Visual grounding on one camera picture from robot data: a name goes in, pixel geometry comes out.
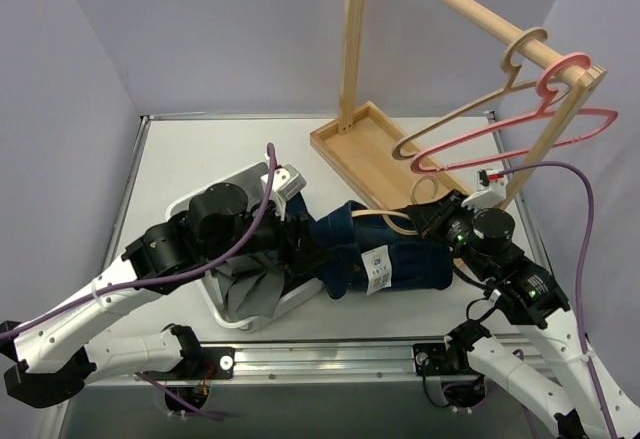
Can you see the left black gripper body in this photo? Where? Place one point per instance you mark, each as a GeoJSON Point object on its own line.
{"type": "Point", "coordinates": [300, 241]}

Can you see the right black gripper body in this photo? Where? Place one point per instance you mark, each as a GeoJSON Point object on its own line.
{"type": "Point", "coordinates": [432, 217]}

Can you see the beige hanger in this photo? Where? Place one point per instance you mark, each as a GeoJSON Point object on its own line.
{"type": "Point", "coordinates": [508, 67]}
{"type": "Point", "coordinates": [388, 215]}

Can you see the dark blue denim skirt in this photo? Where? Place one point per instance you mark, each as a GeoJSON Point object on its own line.
{"type": "Point", "coordinates": [375, 258]}

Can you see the grey pleated skirt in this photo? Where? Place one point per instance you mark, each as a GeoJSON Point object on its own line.
{"type": "Point", "coordinates": [250, 285]}

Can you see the beige hanger front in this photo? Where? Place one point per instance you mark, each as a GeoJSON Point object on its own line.
{"type": "Point", "coordinates": [508, 67]}

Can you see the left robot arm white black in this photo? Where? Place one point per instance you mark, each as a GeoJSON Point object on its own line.
{"type": "Point", "coordinates": [57, 354]}

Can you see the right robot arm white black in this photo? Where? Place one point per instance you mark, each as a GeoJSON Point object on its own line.
{"type": "Point", "coordinates": [581, 399]}

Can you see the wooden clothes rack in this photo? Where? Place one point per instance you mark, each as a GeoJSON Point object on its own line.
{"type": "Point", "coordinates": [425, 57]}

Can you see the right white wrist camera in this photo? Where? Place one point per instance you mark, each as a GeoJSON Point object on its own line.
{"type": "Point", "coordinates": [490, 193]}

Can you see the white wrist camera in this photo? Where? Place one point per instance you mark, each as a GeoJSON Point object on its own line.
{"type": "Point", "coordinates": [287, 183]}
{"type": "Point", "coordinates": [490, 193]}

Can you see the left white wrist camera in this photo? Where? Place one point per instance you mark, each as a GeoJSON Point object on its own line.
{"type": "Point", "coordinates": [287, 183]}

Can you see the aluminium mounting rail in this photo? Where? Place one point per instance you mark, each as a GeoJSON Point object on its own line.
{"type": "Point", "coordinates": [275, 362]}

